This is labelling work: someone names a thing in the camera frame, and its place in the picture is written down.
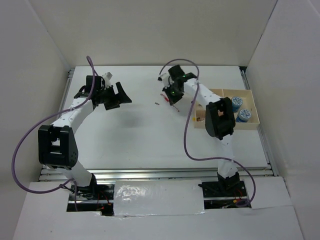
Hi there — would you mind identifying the silver foil sheet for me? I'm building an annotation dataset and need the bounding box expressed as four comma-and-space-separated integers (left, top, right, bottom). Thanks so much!
113, 179, 205, 217

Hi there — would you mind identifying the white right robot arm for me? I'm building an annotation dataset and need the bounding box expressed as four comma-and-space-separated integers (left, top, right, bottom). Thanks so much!
158, 65, 240, 196

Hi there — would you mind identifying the wooden compartment tray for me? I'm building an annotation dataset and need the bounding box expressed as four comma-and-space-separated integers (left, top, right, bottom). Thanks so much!
191, 88, 260, 130

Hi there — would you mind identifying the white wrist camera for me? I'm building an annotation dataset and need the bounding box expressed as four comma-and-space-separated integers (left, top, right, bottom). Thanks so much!
157, 72, 171, 88
101, 72, 113, 88

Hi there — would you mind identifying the aluminium frame rail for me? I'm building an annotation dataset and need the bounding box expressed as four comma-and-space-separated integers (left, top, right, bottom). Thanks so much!
38, 66, 278, 182

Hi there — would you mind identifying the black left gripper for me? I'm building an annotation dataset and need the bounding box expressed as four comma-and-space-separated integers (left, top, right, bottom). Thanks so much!
97, 81, 132, 111

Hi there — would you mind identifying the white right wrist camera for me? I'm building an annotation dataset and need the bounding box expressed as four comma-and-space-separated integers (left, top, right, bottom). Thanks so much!
157, 72, 171, 88

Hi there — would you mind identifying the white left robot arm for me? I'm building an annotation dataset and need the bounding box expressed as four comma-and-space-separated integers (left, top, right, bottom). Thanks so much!
38, 72, 132, 200

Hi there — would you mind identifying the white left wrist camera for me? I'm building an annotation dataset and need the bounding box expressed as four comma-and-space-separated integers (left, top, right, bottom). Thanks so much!
101, 72, 113, 88

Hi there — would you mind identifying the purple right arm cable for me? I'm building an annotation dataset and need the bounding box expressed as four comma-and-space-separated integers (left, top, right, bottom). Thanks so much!
157, 58, 257, 208

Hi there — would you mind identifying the red gel pen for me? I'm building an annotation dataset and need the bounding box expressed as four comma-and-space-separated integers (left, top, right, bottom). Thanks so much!
160, 92, 181, 113

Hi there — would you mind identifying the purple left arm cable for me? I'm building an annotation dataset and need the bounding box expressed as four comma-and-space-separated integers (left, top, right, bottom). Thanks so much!
11, 55, 103, 212

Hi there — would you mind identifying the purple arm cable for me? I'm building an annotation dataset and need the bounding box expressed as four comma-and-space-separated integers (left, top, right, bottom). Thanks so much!
157, 58, 257, 208
11, 55, 103, 212

